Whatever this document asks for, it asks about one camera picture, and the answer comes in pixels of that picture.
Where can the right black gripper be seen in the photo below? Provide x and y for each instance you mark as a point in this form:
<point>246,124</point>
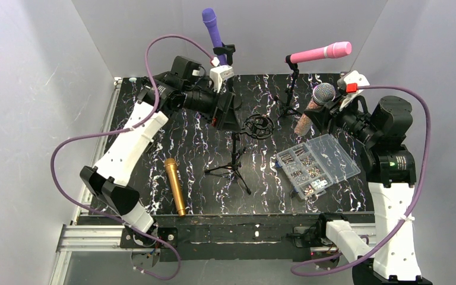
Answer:
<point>331,114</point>

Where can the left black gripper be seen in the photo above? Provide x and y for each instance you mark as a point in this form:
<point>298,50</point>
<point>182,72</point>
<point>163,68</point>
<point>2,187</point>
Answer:
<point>223,108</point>

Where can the glitter rhinestone microphone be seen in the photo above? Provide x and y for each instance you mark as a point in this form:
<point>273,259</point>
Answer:
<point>321,94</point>

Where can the tripod shock mount stand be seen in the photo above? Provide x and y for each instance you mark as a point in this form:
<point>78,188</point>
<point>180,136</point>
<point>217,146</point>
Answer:
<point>256,126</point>

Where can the gold microphone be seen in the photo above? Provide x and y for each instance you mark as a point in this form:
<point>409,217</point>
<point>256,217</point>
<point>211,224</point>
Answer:
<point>175,185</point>

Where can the round base shock mount stand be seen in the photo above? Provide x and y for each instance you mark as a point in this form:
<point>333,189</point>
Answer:
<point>147,93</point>

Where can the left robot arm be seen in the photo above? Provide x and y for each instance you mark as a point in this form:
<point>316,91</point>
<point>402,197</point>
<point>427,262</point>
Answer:
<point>183,87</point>

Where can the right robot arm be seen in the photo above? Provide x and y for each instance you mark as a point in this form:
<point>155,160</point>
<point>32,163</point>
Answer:
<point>391,175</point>

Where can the tripod stand with clip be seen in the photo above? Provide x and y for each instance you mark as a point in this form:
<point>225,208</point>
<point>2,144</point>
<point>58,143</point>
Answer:
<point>285,108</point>

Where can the pink microphone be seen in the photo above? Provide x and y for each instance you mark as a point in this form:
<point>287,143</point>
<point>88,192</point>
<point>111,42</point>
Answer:
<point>332,51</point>

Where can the round base clip stand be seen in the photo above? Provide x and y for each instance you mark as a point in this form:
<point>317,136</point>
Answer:
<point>227,51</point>

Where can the purple microphone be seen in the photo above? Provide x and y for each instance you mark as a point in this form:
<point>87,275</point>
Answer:
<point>209,19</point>

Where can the clear plastic screw box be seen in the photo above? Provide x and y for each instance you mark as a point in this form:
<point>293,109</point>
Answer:
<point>313,166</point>

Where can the black front mounting bar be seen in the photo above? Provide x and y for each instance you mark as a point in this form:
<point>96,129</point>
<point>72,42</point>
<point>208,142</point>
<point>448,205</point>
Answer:
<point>245,237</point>

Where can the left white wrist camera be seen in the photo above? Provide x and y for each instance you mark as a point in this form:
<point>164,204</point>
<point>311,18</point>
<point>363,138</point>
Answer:
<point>219,75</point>

